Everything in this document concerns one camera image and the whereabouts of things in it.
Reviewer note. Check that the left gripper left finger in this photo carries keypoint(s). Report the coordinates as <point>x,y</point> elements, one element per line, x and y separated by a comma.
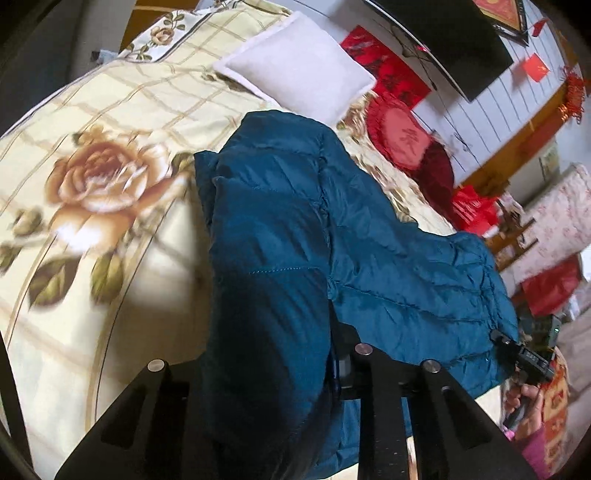
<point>146,433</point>

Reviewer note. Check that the red diamond paper decoration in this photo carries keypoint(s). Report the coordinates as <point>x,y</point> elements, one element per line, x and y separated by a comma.
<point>535,68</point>

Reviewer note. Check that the red hanging decoration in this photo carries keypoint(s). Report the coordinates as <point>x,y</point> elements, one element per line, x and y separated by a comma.
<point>574,96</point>

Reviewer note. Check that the wooden chair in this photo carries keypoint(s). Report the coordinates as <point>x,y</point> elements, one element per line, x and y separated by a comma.
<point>508,244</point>

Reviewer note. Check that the white square pillow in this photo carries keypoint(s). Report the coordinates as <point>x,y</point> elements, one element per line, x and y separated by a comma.
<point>299,67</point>

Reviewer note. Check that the red calligraphy banner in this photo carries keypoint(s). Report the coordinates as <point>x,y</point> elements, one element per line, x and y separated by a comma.
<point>393,75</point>

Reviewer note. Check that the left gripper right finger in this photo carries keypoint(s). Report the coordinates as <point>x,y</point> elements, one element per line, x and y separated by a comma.
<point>417,419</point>

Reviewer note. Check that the floral cream bedspread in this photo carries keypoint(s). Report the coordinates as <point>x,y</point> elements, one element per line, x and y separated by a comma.
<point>104,245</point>

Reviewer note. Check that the person's right hand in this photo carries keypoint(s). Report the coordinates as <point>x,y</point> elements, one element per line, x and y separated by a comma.
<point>523,402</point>

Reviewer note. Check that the red heart-shaped pillow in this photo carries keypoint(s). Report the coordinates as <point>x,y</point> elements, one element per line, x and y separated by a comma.
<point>396,134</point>

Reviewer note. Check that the dark red velvet cushion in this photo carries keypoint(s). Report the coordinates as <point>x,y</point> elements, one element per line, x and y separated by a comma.
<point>435,178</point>

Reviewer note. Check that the red plastic shopping bag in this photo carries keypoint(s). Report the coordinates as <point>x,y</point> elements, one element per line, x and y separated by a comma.
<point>472,212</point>

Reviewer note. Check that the teal quilted down jacket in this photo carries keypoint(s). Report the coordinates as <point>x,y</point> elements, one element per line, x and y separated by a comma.
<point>301,240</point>

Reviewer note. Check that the black wall television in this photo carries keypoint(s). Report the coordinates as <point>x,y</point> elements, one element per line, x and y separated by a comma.
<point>458,37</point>

